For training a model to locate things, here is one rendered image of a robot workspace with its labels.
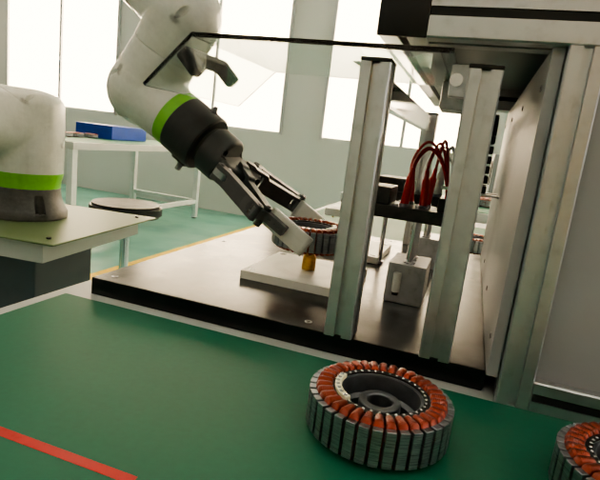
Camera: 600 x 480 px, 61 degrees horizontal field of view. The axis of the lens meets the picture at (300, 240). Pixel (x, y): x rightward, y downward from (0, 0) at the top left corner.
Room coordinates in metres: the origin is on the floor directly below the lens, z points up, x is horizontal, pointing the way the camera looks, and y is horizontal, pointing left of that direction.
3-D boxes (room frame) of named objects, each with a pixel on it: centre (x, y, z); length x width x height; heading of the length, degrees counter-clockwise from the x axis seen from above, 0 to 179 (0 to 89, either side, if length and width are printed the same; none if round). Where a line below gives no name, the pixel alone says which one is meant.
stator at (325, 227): (0.74, -0.01, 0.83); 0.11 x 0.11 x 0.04
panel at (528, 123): (0.77, -0.30, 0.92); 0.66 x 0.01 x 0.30; 162
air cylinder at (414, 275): (0.69, -0.15, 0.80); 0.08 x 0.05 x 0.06; 162
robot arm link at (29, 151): (1.01, 0.57, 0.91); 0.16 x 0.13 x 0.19; 148
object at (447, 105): (0.69, -0.18, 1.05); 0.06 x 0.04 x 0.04; 162
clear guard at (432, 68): (0.65, 0.00, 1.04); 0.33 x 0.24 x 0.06; 72
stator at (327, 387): (0.37, -0.08, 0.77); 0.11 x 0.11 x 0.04
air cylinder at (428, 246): (0.92, -0.23, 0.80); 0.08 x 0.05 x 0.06; 162
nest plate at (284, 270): (0.73, -0.02, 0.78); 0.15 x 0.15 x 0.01; 72
